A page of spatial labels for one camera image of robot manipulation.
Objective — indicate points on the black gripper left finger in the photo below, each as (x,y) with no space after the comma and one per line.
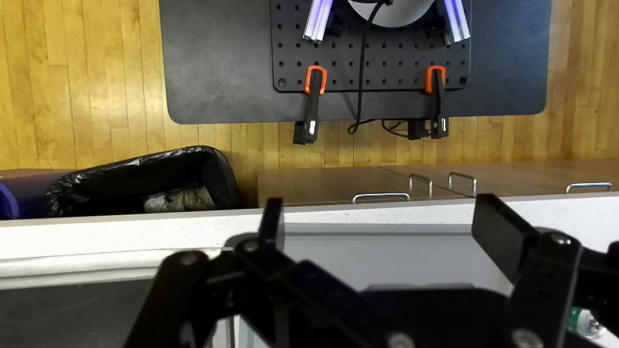
(257,297)

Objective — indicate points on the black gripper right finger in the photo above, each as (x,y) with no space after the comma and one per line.
(542,278)

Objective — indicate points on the crumpled paper waste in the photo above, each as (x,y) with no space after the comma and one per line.
(180,200)

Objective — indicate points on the black trash bag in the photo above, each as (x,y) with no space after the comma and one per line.
(128,181)

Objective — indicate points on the orange and black clamp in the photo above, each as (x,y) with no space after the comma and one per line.
(313,98)
(437,104)

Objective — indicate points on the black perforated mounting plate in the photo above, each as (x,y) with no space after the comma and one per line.
(387,65)

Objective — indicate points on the blue trash bin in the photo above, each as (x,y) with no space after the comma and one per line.
(10,204)

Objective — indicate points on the silver aluminium profile bar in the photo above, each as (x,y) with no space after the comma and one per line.
(319,23)
(457,23)

